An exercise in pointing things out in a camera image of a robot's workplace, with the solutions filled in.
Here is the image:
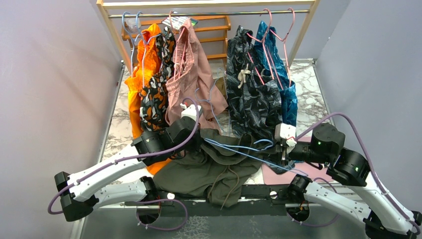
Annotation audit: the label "blue wire hanger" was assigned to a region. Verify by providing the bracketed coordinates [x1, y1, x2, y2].
[199, 68, 309, 176]

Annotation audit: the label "olive green shorts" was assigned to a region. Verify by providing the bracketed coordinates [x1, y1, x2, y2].
[153, 129, 262, 199]

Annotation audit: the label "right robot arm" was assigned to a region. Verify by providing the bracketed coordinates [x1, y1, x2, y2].
[270, 123, 422, 239]

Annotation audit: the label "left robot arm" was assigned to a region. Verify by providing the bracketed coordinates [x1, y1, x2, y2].
[54, 116, 202, 222]

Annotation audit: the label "dusty pink shorts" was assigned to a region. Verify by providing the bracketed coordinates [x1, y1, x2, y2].
[165, 20, 228, 130]

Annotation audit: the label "black shark print shorts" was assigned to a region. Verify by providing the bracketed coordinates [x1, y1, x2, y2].
[226, 25, 284, 140]

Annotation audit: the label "orange black camo shorts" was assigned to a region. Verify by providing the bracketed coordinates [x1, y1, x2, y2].
[140, 26, 176, 131]

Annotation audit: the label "blue shark print shorts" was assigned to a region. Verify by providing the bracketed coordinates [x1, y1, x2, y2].
[254, 21, 298, 126]

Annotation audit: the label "blue hanger on orange shorts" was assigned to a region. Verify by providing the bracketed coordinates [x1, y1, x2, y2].
[121, 12, 162, 92]

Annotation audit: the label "pink hanger on pink shorts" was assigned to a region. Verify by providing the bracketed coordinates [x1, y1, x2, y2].
[173, 25, 186, 81]

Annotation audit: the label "pink mat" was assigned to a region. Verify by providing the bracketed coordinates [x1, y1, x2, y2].
[262, 135, 335, 185]

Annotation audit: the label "wooden ladder shelf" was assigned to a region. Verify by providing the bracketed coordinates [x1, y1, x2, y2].
[121, 15, 231, 65]

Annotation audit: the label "colourful marker box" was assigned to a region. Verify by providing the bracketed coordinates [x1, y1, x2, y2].
[161, 16, 199, 30]

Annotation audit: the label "metal hanging rod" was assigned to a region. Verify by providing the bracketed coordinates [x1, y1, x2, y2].
[108, 10, 310, 18]

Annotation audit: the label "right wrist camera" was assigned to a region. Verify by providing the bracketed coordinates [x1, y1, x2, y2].
[274, 123, 297, 154]

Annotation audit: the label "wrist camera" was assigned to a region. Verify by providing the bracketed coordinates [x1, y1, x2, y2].
[180, 103, 202, 122]
[274, 123, 297, 154]

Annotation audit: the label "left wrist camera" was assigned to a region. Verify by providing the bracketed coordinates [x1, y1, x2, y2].
[180, 103, 202, 122]

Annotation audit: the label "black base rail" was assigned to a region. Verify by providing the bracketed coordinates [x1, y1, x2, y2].
[125, 184, 320, 217]

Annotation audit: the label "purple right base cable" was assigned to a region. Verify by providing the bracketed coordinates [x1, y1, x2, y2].
[286, 178, 341, 228]

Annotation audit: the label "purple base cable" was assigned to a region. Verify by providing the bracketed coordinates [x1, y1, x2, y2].
[135, 199, 189, 232]
[286, 178, 341, 228]

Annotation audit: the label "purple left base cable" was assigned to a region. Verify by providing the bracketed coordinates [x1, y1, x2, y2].
[135, 199, 189, 232]

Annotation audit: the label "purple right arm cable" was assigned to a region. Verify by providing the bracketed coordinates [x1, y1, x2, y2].
[295, 112, 422, 232]

